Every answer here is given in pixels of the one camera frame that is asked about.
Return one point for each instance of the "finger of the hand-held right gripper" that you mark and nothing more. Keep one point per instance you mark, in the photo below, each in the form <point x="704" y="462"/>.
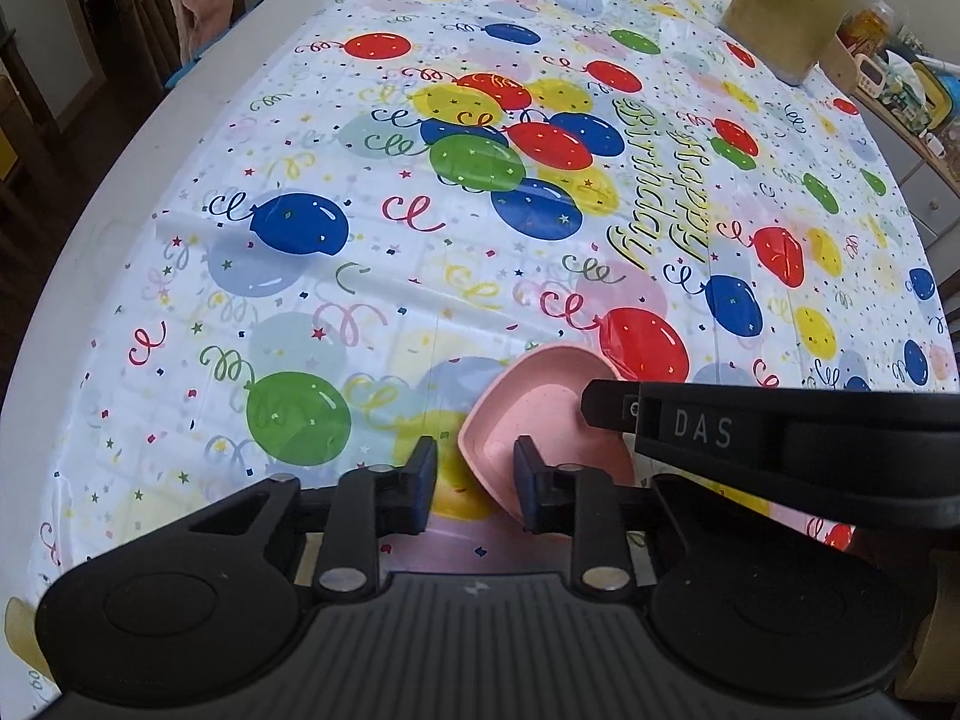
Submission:
<point x="609" y="405"/>

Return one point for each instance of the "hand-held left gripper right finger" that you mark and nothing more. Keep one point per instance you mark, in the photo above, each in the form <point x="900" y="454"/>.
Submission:
<point x="525" y="491"/>

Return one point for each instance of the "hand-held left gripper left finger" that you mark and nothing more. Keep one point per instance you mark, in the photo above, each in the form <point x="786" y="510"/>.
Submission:
<point x="424" y="489"/>

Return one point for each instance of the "pink heart-shaped dish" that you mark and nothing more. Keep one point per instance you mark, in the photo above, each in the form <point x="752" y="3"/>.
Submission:
<point x="540" y="405"/>

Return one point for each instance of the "balloon printed tablecloth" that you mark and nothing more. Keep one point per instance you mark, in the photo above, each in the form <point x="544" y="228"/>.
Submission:
<point x="300" y="300"/>

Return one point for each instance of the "grey drawer cabinet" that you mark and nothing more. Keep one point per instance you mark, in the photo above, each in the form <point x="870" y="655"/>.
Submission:
<point x="930" y="195"/>

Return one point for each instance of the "green patterned packet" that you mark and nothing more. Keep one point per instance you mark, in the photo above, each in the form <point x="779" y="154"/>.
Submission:
<point x="904" y="90"/>

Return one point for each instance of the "yellow plastic container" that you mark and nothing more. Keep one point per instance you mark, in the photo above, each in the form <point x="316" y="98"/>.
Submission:
<point x="941" y="101"/>

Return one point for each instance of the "white kitchen timer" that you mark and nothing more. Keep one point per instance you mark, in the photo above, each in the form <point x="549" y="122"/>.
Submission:
<point x="871" y="75"/>

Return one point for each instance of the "tan rounded object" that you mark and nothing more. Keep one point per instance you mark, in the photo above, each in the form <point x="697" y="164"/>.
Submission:
<point x="841" y="64"/>

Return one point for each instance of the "blue plastic item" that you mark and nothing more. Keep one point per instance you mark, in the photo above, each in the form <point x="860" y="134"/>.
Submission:
<point x="951" y="88"/>

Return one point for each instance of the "gold tan container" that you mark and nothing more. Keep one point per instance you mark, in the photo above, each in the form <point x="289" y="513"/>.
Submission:
<point x="787" y="22"/>

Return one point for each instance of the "orange jar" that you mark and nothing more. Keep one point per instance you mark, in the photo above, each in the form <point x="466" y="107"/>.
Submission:
<point x="870" y="26"/>

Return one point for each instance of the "dark wooden shelf unit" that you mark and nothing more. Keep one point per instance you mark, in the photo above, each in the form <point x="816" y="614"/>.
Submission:
<point x="45" y="112"/>

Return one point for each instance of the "pink cloth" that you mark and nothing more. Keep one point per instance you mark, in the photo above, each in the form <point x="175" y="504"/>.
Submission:
<point x="199" y="0"/>

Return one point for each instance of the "light wooden chair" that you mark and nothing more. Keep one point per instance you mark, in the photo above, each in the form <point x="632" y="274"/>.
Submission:
<point x="139" y="7"/>

